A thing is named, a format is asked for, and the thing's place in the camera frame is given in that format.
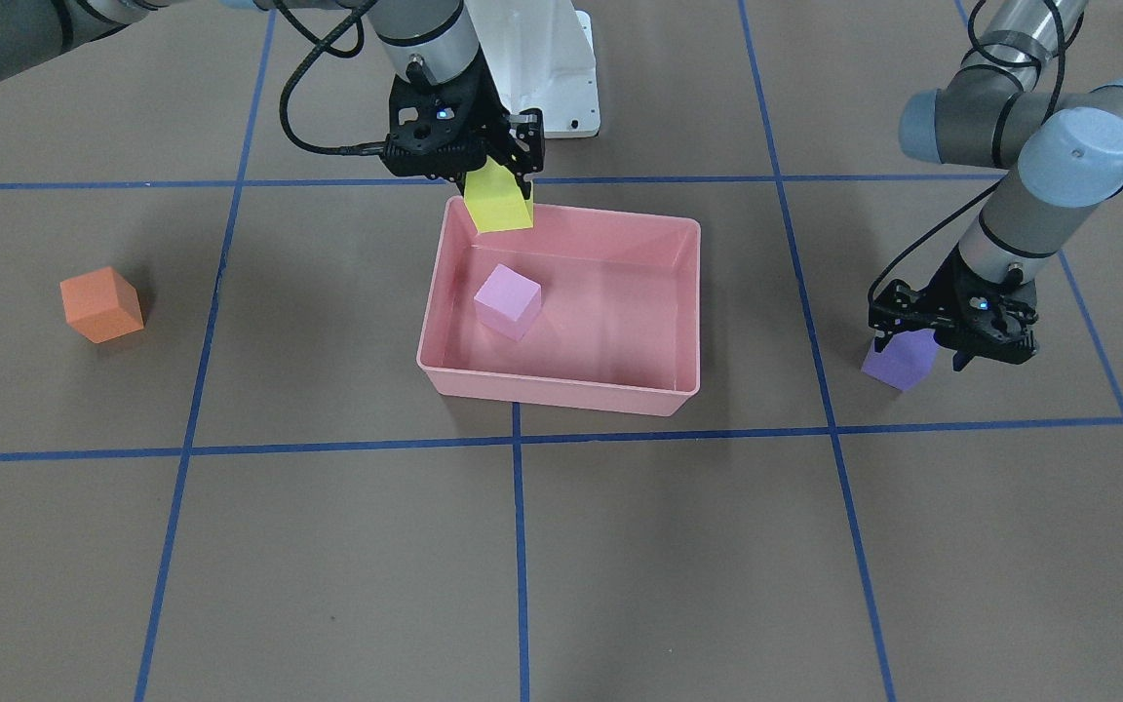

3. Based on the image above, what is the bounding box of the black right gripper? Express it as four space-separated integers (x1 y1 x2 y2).
383 70 545 201

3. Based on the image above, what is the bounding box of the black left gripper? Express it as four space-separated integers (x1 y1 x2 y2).
869 256 1041 372

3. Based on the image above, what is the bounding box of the purple foam block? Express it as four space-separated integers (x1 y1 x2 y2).
861 330 940 392

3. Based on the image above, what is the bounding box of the yellow foam block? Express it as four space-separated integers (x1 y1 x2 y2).
462 157 535 234

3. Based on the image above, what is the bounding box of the light pink foam block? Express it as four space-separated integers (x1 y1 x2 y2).
474 265 544 341

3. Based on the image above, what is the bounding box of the orange foam block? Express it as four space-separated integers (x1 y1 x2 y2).
60 266 144 345

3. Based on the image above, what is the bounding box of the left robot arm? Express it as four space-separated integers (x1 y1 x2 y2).
868 1 1123 371

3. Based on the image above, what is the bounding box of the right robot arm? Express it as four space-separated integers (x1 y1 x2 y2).
0 1 545 203

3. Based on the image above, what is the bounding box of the pink plastic bin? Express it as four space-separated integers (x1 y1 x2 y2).
417 197 701 416

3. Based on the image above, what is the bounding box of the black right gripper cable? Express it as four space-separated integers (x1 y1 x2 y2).
279 0 392 158

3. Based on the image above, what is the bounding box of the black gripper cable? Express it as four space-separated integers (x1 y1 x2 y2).
279 0 392 158
866 0 1069 308

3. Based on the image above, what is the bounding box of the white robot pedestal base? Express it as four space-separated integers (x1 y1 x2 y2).
467 1 601 139

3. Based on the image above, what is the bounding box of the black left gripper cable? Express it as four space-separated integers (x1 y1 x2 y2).
866 0 1069 308

